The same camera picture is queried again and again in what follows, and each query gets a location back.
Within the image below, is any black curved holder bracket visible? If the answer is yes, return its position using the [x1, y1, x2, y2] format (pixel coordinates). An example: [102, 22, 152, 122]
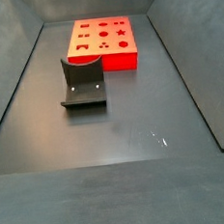
[61, 56, 107, 108]

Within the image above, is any red shape sorter block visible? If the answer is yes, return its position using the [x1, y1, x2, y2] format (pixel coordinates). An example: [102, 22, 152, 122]
[67, 16, 138, 71]

